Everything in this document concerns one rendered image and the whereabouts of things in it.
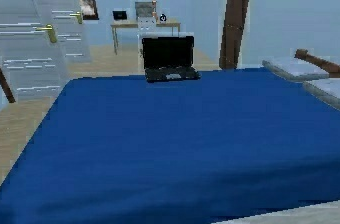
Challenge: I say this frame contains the brown wooden post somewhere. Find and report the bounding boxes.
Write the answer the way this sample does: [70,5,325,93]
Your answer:
[218,0,250,71]

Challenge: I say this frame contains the white room door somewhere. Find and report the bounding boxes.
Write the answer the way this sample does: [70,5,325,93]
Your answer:
[0,0,72,103]
[33,0,93,64]

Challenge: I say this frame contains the brass door handle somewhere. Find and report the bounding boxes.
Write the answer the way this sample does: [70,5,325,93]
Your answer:
[69,11,84,25]
[35,23,59,44]

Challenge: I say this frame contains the grey white pillow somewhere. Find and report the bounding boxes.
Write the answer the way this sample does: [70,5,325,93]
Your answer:
[302,77,340,120]
[261,57,330,83]

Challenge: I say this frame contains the grey white chair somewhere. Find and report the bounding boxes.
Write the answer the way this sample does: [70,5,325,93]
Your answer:
[134,1,158,34]

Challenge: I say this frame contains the black laptop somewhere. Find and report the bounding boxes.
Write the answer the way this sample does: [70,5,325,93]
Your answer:
[141,34,202,84]

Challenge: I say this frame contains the framed wall picture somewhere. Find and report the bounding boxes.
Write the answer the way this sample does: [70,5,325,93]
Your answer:
[79,0,100,21]

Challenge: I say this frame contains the blue bed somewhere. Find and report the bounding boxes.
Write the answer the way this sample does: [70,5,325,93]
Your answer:
[0,48,340,224]

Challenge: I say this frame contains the light wooden desk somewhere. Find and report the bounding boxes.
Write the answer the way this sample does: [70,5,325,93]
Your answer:
[109,18,182,56]

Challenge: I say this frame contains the small black screen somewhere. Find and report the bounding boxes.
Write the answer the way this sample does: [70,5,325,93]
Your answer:
[112,10,128,21]

